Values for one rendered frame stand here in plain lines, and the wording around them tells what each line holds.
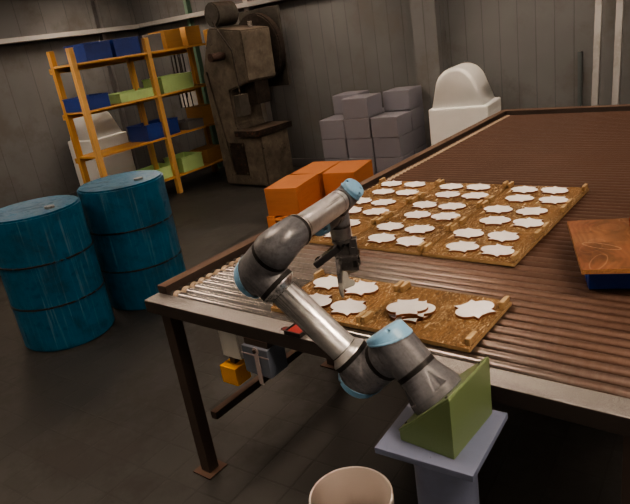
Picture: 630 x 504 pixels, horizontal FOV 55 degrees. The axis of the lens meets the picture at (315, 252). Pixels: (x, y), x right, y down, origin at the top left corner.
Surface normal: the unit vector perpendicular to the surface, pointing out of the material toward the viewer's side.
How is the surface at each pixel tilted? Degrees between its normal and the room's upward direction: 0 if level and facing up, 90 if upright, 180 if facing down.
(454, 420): 90
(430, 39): 90
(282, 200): 90
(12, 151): 90
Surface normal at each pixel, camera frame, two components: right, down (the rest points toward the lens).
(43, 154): 0.82, 0.07
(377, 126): -0.57, 0.36
